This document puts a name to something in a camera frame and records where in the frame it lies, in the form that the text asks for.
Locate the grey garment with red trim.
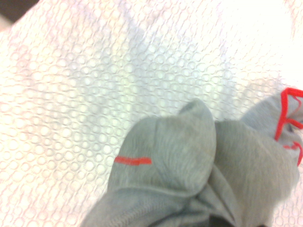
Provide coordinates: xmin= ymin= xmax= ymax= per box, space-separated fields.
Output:
xmin=81 ymin=87 xmax=303 ymax=227

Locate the white textured bed blanket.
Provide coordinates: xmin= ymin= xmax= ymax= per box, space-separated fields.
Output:
xmin=0 ymin=0 xmax=303 ymax=227

